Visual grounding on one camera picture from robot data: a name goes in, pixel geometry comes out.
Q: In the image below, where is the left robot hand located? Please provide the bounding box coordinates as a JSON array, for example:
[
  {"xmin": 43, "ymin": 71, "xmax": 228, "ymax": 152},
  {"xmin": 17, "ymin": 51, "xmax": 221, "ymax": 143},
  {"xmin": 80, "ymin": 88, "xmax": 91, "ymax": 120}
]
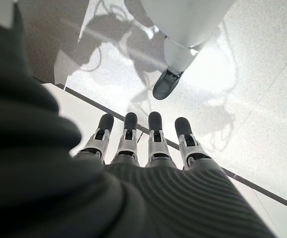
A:
[{"xmin": 0, "ymin": 3, "xmax": 278, "ymax": 238}]

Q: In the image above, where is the robot left leg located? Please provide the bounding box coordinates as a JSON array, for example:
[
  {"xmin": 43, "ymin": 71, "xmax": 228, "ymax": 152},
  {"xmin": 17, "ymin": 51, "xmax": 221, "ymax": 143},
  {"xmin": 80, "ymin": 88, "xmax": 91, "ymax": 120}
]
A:
[{"xmin": 140, "ymin": 0, "xmax": 227, "ymax": 101}]

